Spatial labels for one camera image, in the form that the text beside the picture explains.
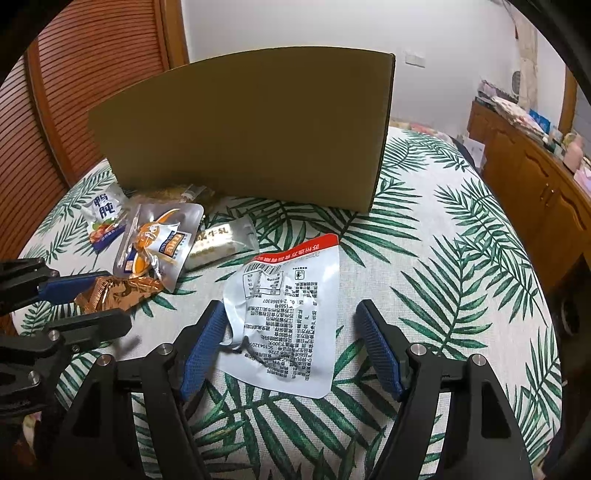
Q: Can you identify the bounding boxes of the folded floral cloth stack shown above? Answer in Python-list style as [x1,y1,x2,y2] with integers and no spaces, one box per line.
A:
[489,95,550,144]

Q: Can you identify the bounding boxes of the white nougat packet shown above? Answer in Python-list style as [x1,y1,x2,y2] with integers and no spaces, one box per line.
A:
[183,218,259,271]

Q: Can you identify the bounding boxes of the floral curtain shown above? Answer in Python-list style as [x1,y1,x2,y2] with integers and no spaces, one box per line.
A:
[512,23,539,116]

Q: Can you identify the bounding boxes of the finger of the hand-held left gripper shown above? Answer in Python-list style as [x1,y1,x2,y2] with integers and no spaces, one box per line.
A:
[0,258,112,315]
[32,308,132,356]

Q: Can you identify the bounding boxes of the wooden louvered wardrobe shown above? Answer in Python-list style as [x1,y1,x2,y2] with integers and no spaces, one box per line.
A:
[0,0,190,337]

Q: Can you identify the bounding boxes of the purple cloth bundle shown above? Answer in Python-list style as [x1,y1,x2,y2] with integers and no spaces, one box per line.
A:
[477,80,509,100]

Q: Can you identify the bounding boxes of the wooden cabinet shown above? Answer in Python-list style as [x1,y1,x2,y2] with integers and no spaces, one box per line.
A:
[467,100,591,291]

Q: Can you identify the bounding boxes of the white blue-print pouch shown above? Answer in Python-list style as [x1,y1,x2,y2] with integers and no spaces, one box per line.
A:
[83,186,129,254]

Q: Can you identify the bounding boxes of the white paper bag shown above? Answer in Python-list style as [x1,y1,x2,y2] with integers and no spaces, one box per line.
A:
[462,136,485,169]

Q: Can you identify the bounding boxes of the wooden window frame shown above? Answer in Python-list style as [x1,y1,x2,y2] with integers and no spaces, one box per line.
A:
[556,65,578,139]

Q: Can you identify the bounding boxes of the brown cardboard box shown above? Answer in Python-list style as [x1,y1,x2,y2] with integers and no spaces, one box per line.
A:
[88,46,397,215]

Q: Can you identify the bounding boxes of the white barcode pouch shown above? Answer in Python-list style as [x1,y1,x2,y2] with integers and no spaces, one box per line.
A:
[217,233,342,398]

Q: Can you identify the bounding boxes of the floral blanket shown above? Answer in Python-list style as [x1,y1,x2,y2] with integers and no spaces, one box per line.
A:
[390,119,462,144]

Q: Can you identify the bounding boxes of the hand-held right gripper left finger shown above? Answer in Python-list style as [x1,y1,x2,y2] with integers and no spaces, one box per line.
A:
[58,299,229,480]

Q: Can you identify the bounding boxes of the golden brown wrapper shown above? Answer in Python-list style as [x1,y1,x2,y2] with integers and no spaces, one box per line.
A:
[74,274,164,315]

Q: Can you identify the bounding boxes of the silver orange pouch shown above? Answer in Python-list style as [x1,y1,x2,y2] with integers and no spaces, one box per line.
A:
[112,202,205,294]

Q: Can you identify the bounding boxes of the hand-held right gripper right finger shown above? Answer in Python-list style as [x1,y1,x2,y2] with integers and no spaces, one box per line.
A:
[353,299,522,480]

